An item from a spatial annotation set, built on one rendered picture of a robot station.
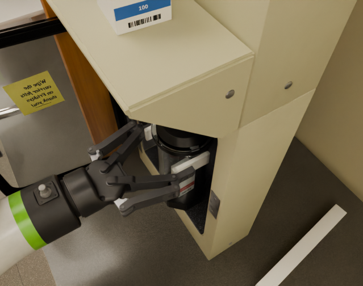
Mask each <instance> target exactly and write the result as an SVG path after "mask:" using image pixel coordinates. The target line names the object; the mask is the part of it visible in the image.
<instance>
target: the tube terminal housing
mask: <svg viewBox="0 0 363 286"><path fill-rule="evenodd" d="M194 1H195V2H196V3H197V4H199V5H200V6H201V7H202V8H203V9H204V10H206V11H207V12H208V13H209V14H210V15H211V16H212V17H213V18H215V19H216V20H217V21H218V22H219V23H220V24H221V25H223V26H224V27H225V28H226V29H228V30H229V31H230V32H231V33H232V34H233V35H234V36H236V37H237V38H238V39H239V40H240V41H241V42H242V43H244V44H245V45H246V46H247V47H248V48H249V49H250V50H252V51H253V52H254V59H253V64H252V68H251V73H250V76H249V81H248V86H247V90H246V94H245V99H244V103H243V108H242V112H241V116H240V121H239V126H238V129H237V130H235V131H234V132H232V133H230V134H228V135H226V136H224V137H222V138H219V137H218V146H217V151H216V158H215V164H214V172H213V176H212V183H211V190H213V192H214V193H215V195H216V196H217V197H218V198H219V200H220V205H219V210H218V215H217V218H216V219H215V218H214V216H213V215H212V214H211V212H210V211H209V209H208V208H207V216H206V223H205V230H204V233H203V234H200V233H199V232H198V231H197V229H196V227H195V226H194V224H193V223H192V221H191V220H190V219H189V217H188V216H187V214H186V213H185V211H183V210H180V209H175V208H174V209H175V211H176V212H177V214H178V215H179V217H180V218H181V220H182V221H183V223H184V224H185V226H186V227H187V229H188V231H189V232H190V234H191V235H192V236H193V238H194V239H195V241H196V243H197V244H198V246H199V247H200V248H201V250H202V251H203V253H204V255H205V256H206V258H207V259H208V260H210V259H212V258H214V257H215V256H217V255H218V254H220V253H221V252H223V251H224V250H226V249H227V248H229V247H230V246H232V245H233V244H235V243H236V242H238V241H239V240H241V239H242V238H244V237H245V236H247V235H248V233H249V231H250V229H251V227H252V225H253V223H254V221H255V218H256V216H257V214H258V212H259V210H260V208H261V206H262V204H263V201H264V199H265V197H266V195H267V193H268V191H269V188H270V186H271V184H272V182H273V180H274V178H275V175H276V173H277V171H278V169H279V167H280V165H281V163H282V161H283V158H284V156H285V154H286V152H287V150H288V148H289V146H290V144H291V141H292V139H293V137H294V135H295V133H296V131H297V129H298V126H299V124H300V122H301V120H302V117H303V115H304V113H305V112H306V109H307V107H308V105H309V103H310V100H311V98H312V96H313V94H314V92H315V90H316V87H317V85H318V83H319V81H320V79H321V77H322V75H323V72H324V70H325V68H326V66H327V64H328V62H329V59H330V57H331V55H332V53H333V51H334V48H335V46H336V44H337V42H338V40H339V38H340V36H341V33H342V31H343V29H344V27H345V25H346V23H347V21H348V19H349V16H350V14H351V12H352V10H353V8H354V6H355V4H356V2H357V0H194ZM154 146H155V145H154ZM152 147H153V146H152ZM141 148H142V152H143V153H142V152H141V151H140V149H139V154H140V158H141V160H142V161H143V162H144V164H145V165H146V167H147V169H148V170H149V172H150V173H151V174H152V175H159V173H158V172H157V170H156V169H155V167H154V165H153V164H152V162H151V161H150V160H149V158H148V157H147V155H146V154H145V150H144V149H143V146H142V142H141ZM148 149H149V148H148ZM146 150H147V149H146ZM211 190H210V196H211ZM209 202H210V197H209V201H208V207H209Z"/></svg>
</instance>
